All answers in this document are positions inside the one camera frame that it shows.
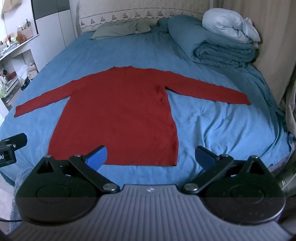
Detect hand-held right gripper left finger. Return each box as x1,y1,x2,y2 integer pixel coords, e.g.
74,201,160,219
31,146,121,194

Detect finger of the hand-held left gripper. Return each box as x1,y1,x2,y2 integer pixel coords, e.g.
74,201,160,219
0,133,28,150

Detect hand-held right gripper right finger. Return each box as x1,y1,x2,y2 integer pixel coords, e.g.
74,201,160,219
181,146,271,194

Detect red long-sleeved sweater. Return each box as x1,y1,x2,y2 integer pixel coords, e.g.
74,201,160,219
14,66,252,166

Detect white shelf unit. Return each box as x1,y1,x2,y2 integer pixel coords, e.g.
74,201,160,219
0,21,40,112

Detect cardboard box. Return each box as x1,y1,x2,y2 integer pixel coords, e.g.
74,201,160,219
21,22,34,39

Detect folded teal duvet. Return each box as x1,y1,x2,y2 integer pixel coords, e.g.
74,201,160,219
158,15,257,68

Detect white wardrobe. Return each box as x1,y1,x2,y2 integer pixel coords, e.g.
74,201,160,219
31,0,78,57

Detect green pillow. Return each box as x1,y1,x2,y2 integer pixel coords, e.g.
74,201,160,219
90,20,152,40

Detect beige curtain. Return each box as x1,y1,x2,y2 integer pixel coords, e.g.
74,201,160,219
244,0,296,103

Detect white crumpled pillow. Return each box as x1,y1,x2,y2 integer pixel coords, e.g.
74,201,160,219
202,8,261,44

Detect embroidered cream headboard cover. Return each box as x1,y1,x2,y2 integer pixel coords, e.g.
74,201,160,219
77,0,214,36

